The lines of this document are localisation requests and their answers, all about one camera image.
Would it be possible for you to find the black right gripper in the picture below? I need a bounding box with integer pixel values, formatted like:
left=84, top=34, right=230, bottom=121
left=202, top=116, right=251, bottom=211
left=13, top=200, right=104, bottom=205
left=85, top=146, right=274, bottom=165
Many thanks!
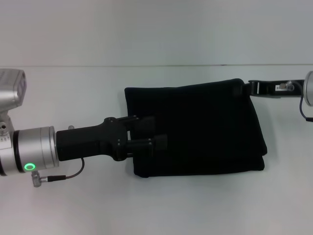
left=232, top=78, right=306, bottom=99

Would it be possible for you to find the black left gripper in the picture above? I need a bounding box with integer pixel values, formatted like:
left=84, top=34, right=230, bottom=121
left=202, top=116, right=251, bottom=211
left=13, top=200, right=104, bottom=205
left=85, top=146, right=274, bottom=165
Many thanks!
left=55, top=114, right=169, bottom=163

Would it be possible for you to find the black shirt with FREE print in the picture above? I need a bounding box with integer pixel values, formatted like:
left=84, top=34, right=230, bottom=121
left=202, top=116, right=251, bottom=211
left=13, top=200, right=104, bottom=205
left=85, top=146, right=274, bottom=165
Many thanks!
left=124, top=78, right=268, bottom=179

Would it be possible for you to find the grey right arm cable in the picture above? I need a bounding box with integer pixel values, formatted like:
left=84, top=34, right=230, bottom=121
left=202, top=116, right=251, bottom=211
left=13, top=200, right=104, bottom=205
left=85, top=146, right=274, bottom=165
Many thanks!
left=280, top=81, right=313, bottom=123

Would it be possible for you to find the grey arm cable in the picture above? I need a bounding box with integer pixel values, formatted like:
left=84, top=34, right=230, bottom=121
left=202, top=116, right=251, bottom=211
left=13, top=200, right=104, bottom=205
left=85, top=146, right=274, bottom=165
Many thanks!
left=280, top=81, right=313, bottom=123
left=30, top=157, right=85, bottom=188

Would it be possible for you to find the grey left arm cable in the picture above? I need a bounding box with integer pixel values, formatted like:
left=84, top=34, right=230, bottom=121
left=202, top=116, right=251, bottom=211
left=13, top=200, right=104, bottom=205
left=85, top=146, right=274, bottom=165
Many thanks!
left=30, top=157, right=85, bottom=188

